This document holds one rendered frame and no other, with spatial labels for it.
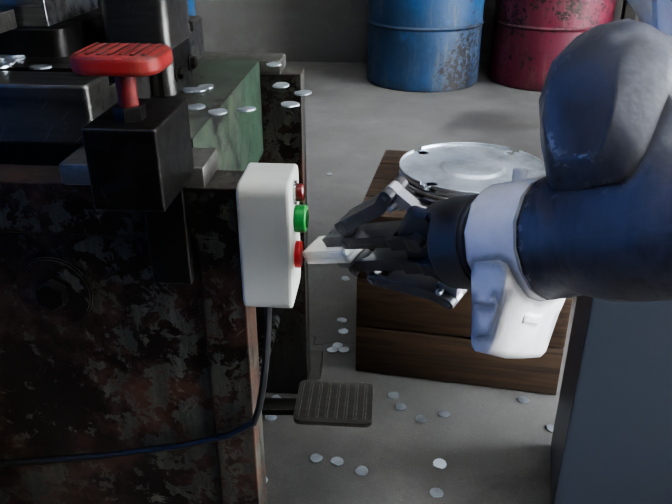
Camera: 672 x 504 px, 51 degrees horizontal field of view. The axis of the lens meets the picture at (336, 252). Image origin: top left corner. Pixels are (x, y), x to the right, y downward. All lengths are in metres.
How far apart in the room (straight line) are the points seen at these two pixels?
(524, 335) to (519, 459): 0.79
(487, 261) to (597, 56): 0.15
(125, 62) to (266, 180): 0.18
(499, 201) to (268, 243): 0.26
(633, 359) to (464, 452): 0.40
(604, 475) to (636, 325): 0.26
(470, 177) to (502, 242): 0.88
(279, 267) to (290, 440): 0.66
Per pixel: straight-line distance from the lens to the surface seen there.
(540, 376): 1.43
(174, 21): 0.91
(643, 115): 0.46
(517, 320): 0.52
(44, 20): 0.90
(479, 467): 1.28
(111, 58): 0.57
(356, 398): 1.13
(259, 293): 0.71
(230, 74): 1.03
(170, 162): 0.61
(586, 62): 0.48
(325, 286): 1.76
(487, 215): 0.51
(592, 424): 1.09
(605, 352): 1.02
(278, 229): 0.67
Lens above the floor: 0.87
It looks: 27 degrees down
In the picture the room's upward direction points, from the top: straight up
